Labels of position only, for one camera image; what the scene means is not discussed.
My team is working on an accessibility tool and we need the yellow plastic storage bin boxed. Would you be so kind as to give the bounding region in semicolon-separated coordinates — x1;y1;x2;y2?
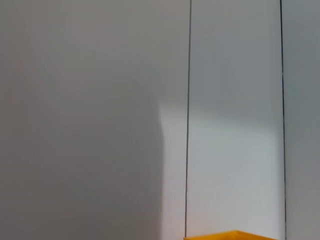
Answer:
183;229;276;240

